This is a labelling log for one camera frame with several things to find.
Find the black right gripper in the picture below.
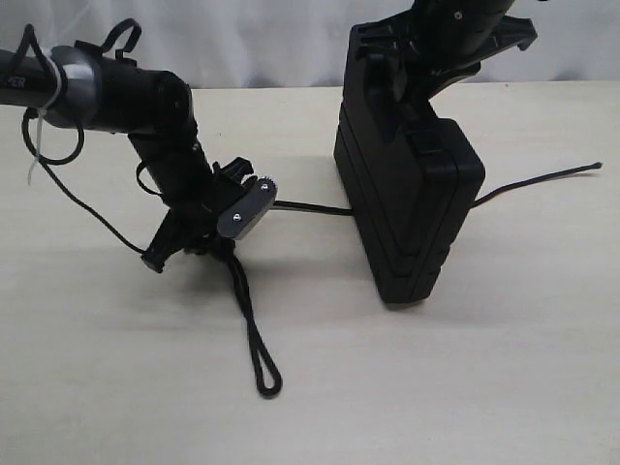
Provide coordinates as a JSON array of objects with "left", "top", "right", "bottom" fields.
[{"left": 357, "top": 0, "right": 537, "bottom": 102}]

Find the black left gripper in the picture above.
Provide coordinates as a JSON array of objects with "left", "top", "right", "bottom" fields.
[{"left": 141, "top": 157, "right": 255, "bottom": 273}]

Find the black plastic carrying case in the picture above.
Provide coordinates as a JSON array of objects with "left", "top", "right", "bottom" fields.
[{"left": 333, "top": 32, "right": 485, "bottom": 306}]

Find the black cord with loop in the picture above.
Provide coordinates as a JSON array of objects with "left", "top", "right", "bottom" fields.
[{"left": 212, "top": 162, "right": 605, "bottom": 399}]

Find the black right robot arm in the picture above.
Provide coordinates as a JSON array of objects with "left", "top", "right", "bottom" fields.
[{"left": 350, "top": 1, "right": 538, "bottom": 101}]

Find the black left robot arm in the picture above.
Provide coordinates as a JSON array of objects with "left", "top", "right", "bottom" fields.
[{"left": 1, "top": 36, "right": 257, "bottom": 272}]

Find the white backdrop curtain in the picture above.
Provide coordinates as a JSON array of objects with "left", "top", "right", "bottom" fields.
[{"left": 1, "top": 1, "right": 619, "bottom": 88}]

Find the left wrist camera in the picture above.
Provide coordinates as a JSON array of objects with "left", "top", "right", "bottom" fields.
[{"left": 216, "top": 177, "right": 278, "bottom": 240}]

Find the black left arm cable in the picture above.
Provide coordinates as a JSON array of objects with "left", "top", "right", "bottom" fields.
[{"left": 9, "top": 18, "right": 166, "bottom": 256}]

